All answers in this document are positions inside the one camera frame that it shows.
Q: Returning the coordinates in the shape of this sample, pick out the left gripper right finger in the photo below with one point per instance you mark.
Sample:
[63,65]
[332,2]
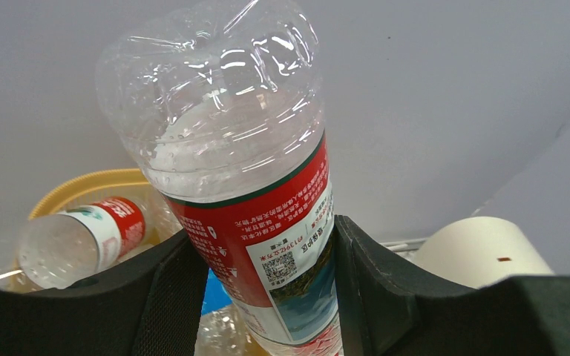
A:
[389,306]

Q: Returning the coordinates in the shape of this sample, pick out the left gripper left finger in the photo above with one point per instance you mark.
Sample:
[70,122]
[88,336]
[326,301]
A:
[148,305]

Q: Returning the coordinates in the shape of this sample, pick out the clear bottle red white label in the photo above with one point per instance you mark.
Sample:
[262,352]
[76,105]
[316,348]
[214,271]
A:
[56,250]

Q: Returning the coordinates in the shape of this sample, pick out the clear bottle red blue label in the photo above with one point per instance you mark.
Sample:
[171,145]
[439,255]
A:
[220,107]

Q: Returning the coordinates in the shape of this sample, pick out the clear bottle bright blue label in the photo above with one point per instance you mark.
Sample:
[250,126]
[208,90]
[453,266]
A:
[221,330]

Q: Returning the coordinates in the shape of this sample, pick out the yellow plastic mesh bin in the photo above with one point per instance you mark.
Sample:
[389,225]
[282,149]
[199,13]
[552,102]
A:
[96,186]

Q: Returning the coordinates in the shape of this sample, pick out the white cylindrical container orange lid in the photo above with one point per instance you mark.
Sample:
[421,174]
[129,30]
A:
[480,251]

